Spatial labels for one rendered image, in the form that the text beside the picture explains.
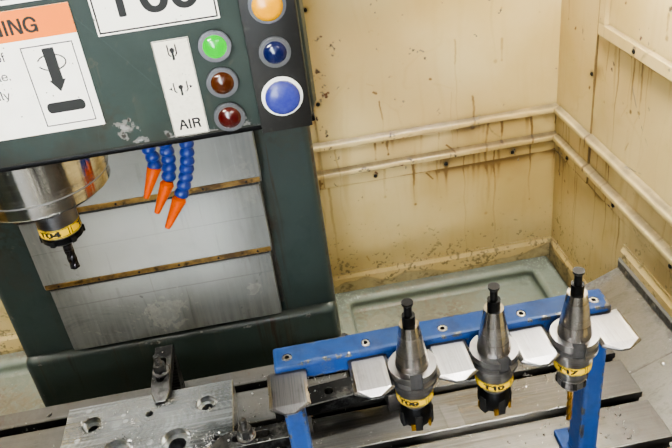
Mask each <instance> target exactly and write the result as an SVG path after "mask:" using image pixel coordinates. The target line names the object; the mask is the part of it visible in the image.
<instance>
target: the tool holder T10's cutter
mask: <svg viewBox="0 0 672 448"><path fill-rule="evenodd" d="M511 395H512V391H511V387H510V388H508V389H507V390H505V391H504V392H502V393H500V394H490V393H487V392H486V391H484V390H483V389H482V388H480V387H479V386H477V396H478V399H479V401H478V407H479V408H480V410H481V411H483V412H484V413H486V412H488V411H493V412H494V416H498V415H502V414H505V413H506V407H507V406H508V408H511Z"/></svg>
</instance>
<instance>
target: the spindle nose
mask: <svg viewBox="0 0 672 448"><path fill-rule="evenodd" d="M108 161H109V158H108V155H105V156H99V157H93V158H87V159H81V160H75V161H69V162H63V163H57V164H51V165H45V166H39V167H33V168H27V169H21V170H15V171H9V172H3V173H0V222H2V223H22V222H30V221H35V220H40V219H44V218H48V217H51V216H54V215H57V214H60V213H63V212H65V211H68V210H70V209H72V208H74V207H76V206H78V205H80V204H82V203H84V202H85V201H87V200H88V199H90V198H91V197H93V196H94V195H95V194H96V193H98V192H99V191H100V190H101V189H102V187H103V186H104V185H105V183H106V182H107V181H108V179H109V177H110V173H111V169H110V166H109V163H108Z"/></svg>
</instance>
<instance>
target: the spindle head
mask: <svg viewBox="0 0 672 448"><path fill-rule="evenodd" d="M62 2H68V5H69V8H70V11H71V14H72V17H73V21H74V24H75V27H76V30H77V33H78V37H79V40H80V43H81V46H82V50H83V53H84V56H85V59H86V62H87V66H88V69H89V72H90V75H91V78H92V82H93V85H94V88H95V91H96V95H97V98H98V101H99V104H100V107H101V111H102V114H103V117H104V120H105V124H103V125H97V126H91V127H85V128H79V129H72V130H66V131H60V132H54V133H48V134H42V135H36V136H30V137H24V138H17V139H11V140H5V141H0V173H3V172H9V171H15V170H21V169H27V168H33V167H39V166H45V165H51V164H57V163H63V162H69V161H75V160H81V159H87V158H93V157H99V156H105V155H111V154H117V153H123V152H129V151H135V150H141V149H147V148H153V147H159V146H165V145H171V144H177V143H183V142H189V141H195V140H201V139H207V138H213V137H219V136H225V135H231V134H237V133H243V132H249V131H255V130H261V129H262V127H261V121H260V116H259V111H258V105H257V100H256V95H255V89H254V84H253V79H252V73H251V68H250V63H249V57H248V52H247V47H246V41H245V36H244V31H243V25H242V20H241V15H240V9H239V4H238V0H217V4H218V9H219V13H220V18H217V19H210V20H204V21H197V22H191V23H185V24H178V25H172V26H165V27H159V28H153V29H146V30H140V31H133V32H127V33H120V34H114V35H108V36H101V37H98V33H97V30H96V27H95V23H94V20H93V16H92V13H91V10H90V6H89V3H88V0H37V1H30V2H24V3H17V4H10V5H4V6H0V12H3V11H9V10H16V9H22V8H29V7H35V6H42V5H48V4H55V3H62ZM295 7H296V14H297V21H298V28H299V34H300V41H301V48H302V55H303V62H304V69H305V75H306V82H307V89H308V96H309V103H310V110H311V117H312V121H314V120H315V115H314V111H313V109H314V107H315V103H316V93H315V86H314V79H313V72H312V65H311V58H310V50H309V43H308V36H307V29H306V22H305V15H304V8H303V1H302V0H295ZM208 30H220V31H222V32H224V33H225V34H226V35H227V36H228V37H229V39H230V41H231V52H230V54H229V56H228V57H227V58H226V59H224V60H223V61H220V62H210V61H208V60H206V59H205V58H203V57H202V55H201V54H200V52H199V49H198V41H199V38H200V37H201V35H202V34H203V33H205V32H206V31H208ZM186 36H188V40H189V44H190V49H191V53H192V57H193V62H194V66H195V71H196V75H197V79H198V84H199V88H200V92H201V97H202V101H203V105H204V110H205V114H206V118H207V123H208V127H209V132H205V133H199V134H193V135H186V136H180V137H175V134H174V131H173V127H172V123H171V119H170V115H169V111H168V107H167V104H166V100H165V96H164V92H163V88H162V84H161V80H160V76H159V73H158V69H157V65H156V61H155V57H154V53H153V49H152V45H151V42H155V41H161V40H167V39H174V38H180V37H186ZM217 67H227V68H230V69H231V70H233V71H234V72H235V73H236V75H237V77H238V82H239V83H238V88H237V90H236V92H235V93H234V94H233V95H231V96H229V97H226V98H220V97H216V96H214V95H213V94H211V93H210V91H209V90H208V88H207V85H206V79H207V76H208V74H209V72H210V71H211V70H213V69H214V68H217ZM225 102H234V103H237V104H239V105H240V106H241V107H242V108H243V110H244V112H245V122H244V124H243V126H242V127H241V128H239V129H238V130H235V131H224V130H222V129H220V128H219V127H218V126H217V125H216V123H215V121H214V112H215V110H216V108H217V107H218V106H219V105H220V104H222V103H225Z"/></svg>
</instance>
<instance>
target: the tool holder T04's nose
mask: <svg viewBox="0 0 672 448"><path fill-rule="evenodd" d="M83 231H85V226H84V224H82V226H81V228H80V229H79V231H77V232H76V233H75V234H73V235H72V236H70V237H68V238H65V239H62V240H58V241H46V240H43V239H42V238H41V237H40V236H39V239H40V241H41V243H44V244H45V245H47V246H50V247H51V248H56V247H62V246H66V245H69V244H71V243H74V242H76V241H77V239H78V238H79V237H80V236H81V235H82V233H83Z"/></svg>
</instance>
